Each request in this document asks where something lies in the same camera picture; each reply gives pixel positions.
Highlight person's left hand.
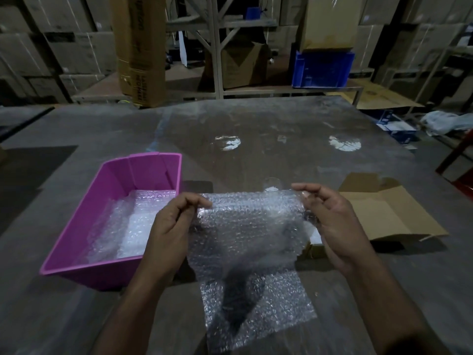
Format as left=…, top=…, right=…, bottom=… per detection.
left=140, top=192, right=214, bottom=289

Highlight person's right hand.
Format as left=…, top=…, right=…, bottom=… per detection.
left=291, top=182, right=378, bottom=277

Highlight pile of bubble wrap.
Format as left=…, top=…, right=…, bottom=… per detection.
left=83, top=189, right=177, bottom=265

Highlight small brown cardboard box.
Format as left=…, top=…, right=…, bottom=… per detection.
left=297, top=172, right=450, bottom=261

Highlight bubble items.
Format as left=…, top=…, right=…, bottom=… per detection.
left=261, top=177, right=283, bottom=193

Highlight clear bubble wrap sheet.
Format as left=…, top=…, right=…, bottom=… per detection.
left=186, top=190, right=318, bottom=355

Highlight person's left forearm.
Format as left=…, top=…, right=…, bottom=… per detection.
left=90, top=269, right=178, bottom=355

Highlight person's right forearm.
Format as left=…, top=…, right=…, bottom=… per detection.
left=345, top=254, right=450, bottom=355

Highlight blue and white product box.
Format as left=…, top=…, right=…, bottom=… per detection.
left=378, top=116, right=418, bottom=143

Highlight flattened printed cardboard sheet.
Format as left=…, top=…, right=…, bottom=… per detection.
left=329, top=81, right=426, bottom=110

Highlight tall narrow cardboard carton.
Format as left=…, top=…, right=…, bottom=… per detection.
left=110, top=0, right=167, bottom=109

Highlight flat cardboard sheet with tape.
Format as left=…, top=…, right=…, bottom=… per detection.
left=299, top=0, right=365, bottom=52

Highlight pink plastic bin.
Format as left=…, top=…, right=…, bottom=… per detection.
left=39, top=152, right=183, bottom=291

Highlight red plastic chair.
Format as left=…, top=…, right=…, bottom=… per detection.
left=435, top=130, right=473, bottom=202

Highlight white plastic bag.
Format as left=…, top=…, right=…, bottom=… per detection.
left=421, top=110, right=473, bottom=137

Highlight blue plastic crate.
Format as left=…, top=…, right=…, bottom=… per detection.
left=292, top=50, right=355, bottom=89

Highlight open brown carton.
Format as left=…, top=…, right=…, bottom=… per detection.
left=221, top=41, right=270, bottom=89

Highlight white paper sheet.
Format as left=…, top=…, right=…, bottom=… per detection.
left=178, top=30, right=188, bottom=67

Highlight grey metal storage rack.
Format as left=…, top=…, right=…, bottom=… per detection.
left=72, top=0, right=365, bottom=107

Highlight metal frame table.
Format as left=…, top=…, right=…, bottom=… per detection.
left=406, top=46, right=473, bottom=115

